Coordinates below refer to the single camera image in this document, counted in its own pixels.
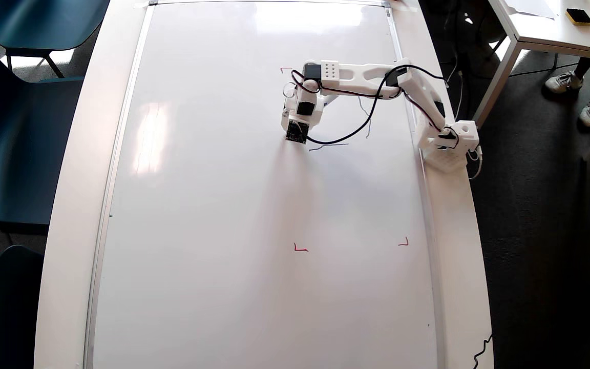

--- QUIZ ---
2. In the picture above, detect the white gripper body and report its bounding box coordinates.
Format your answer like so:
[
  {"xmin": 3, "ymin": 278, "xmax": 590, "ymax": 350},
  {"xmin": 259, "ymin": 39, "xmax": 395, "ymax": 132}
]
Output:
[{"xmin": 281, "ymin": 82, "xmax": 326, "ymax": 131}]

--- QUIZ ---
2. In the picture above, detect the large white whiteboard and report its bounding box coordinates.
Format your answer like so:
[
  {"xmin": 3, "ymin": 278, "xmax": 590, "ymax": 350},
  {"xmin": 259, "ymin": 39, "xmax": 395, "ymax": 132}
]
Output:
[{"xmin": 82, "ymin": 0, "xmax": 447, "ymax": 369}]

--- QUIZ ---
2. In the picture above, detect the white paper sheet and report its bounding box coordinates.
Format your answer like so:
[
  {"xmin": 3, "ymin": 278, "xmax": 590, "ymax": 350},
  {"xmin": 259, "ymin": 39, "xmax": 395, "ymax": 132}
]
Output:
[{"xmin": 502, "ymin": 0, "xmax": 557, "ymax": 19}]

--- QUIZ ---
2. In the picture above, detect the white side table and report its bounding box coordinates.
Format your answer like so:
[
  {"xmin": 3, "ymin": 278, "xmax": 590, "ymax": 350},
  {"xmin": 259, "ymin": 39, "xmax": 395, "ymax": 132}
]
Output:
[{"xmin": 472, "ymin": 0, "xmax": 590, "ymax": 162}]

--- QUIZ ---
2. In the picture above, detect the dark blue chair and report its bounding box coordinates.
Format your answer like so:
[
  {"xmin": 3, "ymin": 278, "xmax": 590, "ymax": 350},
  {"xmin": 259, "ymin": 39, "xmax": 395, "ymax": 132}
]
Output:
[
  {"xmin": 0, "ymin": 245, "xmax": 45, "ymax": 369},
  {"xmin": 0, "ymin": 28, "xmax": 85, "ymax": 226},
  {"xmin": 0, "ymin": 0, "xmax": 111, "ymax": 78}
]

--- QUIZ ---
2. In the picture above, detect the black yellow eraser sponge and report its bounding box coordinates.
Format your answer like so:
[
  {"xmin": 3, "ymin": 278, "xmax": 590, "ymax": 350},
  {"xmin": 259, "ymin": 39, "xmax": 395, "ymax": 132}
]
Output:
[{"xmin": 565, "ymin": 8, "xmax": 590, "ymax": 27}]

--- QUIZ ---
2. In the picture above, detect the small wrist camera board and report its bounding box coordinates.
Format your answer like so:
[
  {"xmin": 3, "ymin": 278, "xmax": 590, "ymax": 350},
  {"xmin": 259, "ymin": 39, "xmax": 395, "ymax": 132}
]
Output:
[{"xmin": 285, "ymin": 120, "xmax": 310, "ymax": 145}]

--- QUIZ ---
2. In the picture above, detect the black camera cable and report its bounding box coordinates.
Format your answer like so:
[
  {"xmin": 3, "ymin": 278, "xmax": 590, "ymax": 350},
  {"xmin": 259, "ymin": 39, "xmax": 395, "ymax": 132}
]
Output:
[{"xmin": 291, "ymin": 64, "xmax": 447, "ymax": 145}]

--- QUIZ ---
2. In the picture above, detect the white cable at robot base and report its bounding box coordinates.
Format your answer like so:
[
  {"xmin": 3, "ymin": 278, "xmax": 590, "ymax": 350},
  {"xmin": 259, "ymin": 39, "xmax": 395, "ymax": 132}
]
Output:
[{"xmin": 467, "ymin": 146, "xmax": 483, "ymax": 180}]

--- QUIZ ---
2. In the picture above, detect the black floor cable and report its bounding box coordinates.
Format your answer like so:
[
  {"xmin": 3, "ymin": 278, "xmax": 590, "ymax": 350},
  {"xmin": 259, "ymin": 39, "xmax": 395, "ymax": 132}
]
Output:
[{"xmin": 509, "ymin": 54, "xmax": 580, "ymax": 78}]

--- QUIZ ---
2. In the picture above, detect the black cable on table edge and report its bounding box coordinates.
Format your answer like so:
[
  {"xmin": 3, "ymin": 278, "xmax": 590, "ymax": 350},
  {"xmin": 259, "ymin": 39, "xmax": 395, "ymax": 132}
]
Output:
[{"xmin": 472, "ymin": 333, "xmax": 494, "ymax": 369}]

